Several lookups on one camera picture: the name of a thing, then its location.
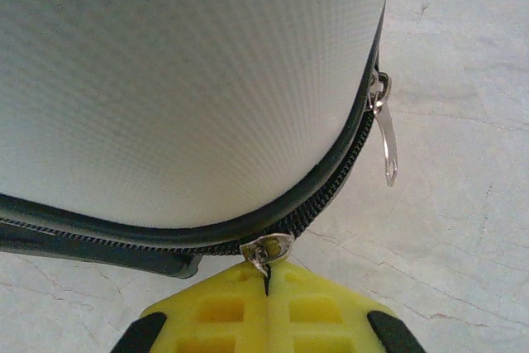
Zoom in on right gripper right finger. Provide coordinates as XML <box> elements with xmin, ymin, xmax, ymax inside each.
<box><xmin>266</xmin><ymin>261</ymin><xmax>427</xmax><ymax>353</ymax></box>

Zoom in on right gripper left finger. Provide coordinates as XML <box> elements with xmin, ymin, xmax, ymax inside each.
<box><xmin>113</xmin><ymin>261</ymin><xmax>269</xmax><ymax>353</ymax></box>

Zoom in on silver zipper pull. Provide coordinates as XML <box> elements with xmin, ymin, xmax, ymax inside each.
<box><xmin>239</xmin><ymin>233</ymin><xmax>297</xmax><ymax>278</ymax></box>
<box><xmin>365</xmin><ymin>71</ymin><xmax>400</xmax><ymax>188</ymax></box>

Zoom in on white hard-shell suitcase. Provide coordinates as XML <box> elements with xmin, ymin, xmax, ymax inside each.
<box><xmin>0</xmin><ymin>0</ymin><xmax>398</xmax><ymax>279</ymax></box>

